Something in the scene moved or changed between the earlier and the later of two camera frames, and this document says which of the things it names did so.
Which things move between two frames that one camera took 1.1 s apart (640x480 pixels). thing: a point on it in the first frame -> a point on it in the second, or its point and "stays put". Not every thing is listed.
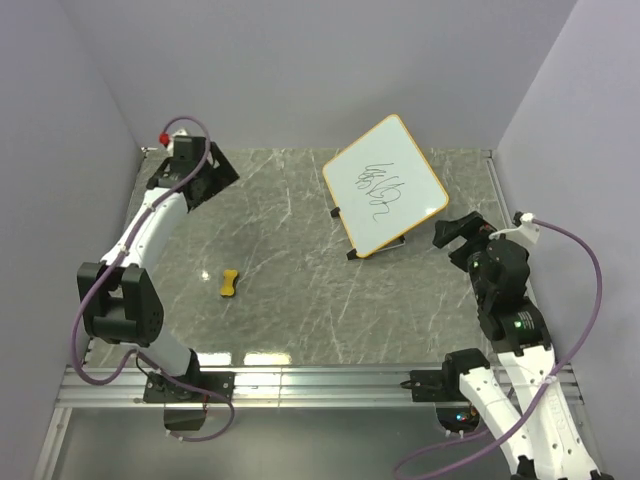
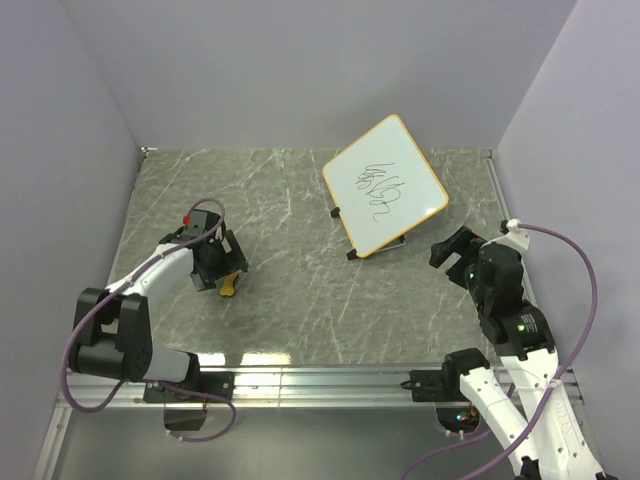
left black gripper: (222, 175) -> (231, 262)
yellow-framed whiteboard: (382, 185) stays put
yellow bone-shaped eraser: (227, 289) stays put
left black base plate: (159, 390) stays put
